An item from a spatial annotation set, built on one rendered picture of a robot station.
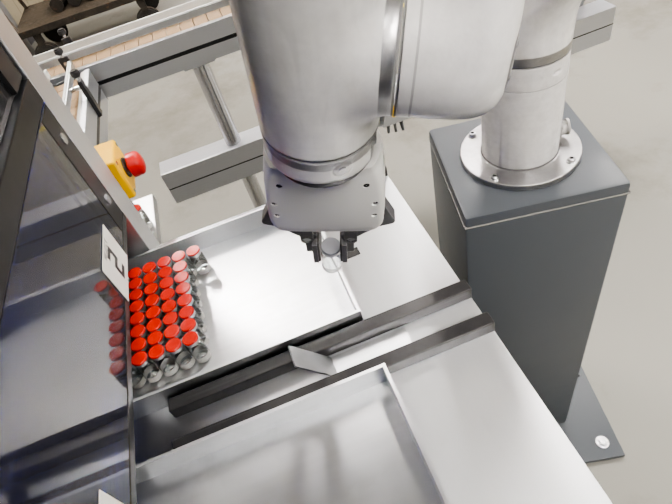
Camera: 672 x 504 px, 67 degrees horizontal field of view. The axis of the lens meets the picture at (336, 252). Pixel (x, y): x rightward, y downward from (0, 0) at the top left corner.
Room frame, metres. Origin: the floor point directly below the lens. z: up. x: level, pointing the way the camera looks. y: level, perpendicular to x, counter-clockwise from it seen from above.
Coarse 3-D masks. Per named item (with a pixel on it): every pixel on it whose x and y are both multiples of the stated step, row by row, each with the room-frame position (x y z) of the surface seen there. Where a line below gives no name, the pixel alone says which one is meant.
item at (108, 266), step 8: (104, 232) 0.52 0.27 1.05; (104, 240) 0.50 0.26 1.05; (112, 240) 0.52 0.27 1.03; (104, 248) 0.49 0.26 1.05; (112, 248) 0.51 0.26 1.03; (120, 248) 0.53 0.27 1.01; (104, 256) 0.47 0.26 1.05; (112, 256) 0.49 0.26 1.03; (120, 256) 0.51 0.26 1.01; (104, 264) 0.46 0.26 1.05; (112, 264) 0.48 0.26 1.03; (120, 264) 0.49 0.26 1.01; (104, 272) 0.45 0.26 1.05; (112, 272) 0.46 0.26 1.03; (112, 280) 0.45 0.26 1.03; (120, 280) 0.46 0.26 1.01; (120, 288) 0.45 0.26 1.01; (128, 288) 0.47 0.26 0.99; (128, 296) 0.45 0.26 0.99
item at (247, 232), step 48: (192, 240) 0.62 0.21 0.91; (240, 240) 0.61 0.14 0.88; (288, 240) 0.58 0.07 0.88; (240, 288) 0.51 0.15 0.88; (288, 288) 0.48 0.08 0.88; (336, 288) 0.46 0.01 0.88; (240, 336) 0.43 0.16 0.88; (288, 336) 0.40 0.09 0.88; (144, 384) 0.40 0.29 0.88; (192, 384) 0.36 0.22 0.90
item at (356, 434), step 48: (336, 384) 0.30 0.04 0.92; (384, 384) 0.30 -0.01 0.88; (240, 432) 0.28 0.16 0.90; (288, 432) 0.27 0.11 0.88; (336, 432) 0.26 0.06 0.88; (384, 432) 0.24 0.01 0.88; (144, 480) 0.27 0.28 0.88; (192, 480) 0.25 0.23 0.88; (240, 480) 0.24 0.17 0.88; (288, 480) 0.22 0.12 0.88; (336, 480) 0.21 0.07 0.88; (384, 480) 0.19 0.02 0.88; (432, 480) 0.18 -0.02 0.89
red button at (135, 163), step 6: (126, 156) 0.73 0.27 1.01; (132, 156) 0.73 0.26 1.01; (138, 156) 0.74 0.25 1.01; (126, 162) 0.73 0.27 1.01; (132, 162) 0.72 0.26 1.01; (138, 162) 0.72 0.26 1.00; (144, 162) 0.74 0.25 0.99; (132, 168) 0.72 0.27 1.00; (138, 168) 0.72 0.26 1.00; (144, 168) 0.73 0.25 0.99; (132, 174) 0.72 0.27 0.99; (138, 174) 0.72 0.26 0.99
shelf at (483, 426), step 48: (384, 240) 0.52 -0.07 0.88; (384, 288) 0.43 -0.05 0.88; (432, 288) 0.41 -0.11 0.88; (288, 384) 0.34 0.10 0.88; (432, 384) 0.28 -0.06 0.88; (480, 384) 0.26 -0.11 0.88; (528, 384) 0.24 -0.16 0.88; (144, 432) 0.33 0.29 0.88; (432, 432) 0.23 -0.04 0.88; (480, 432) 0.21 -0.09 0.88; (528, 432) 0.20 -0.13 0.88; (480, 480) 0.17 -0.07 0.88; (528, 480) 0.15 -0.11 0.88; (576, 480) 0.14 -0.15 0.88
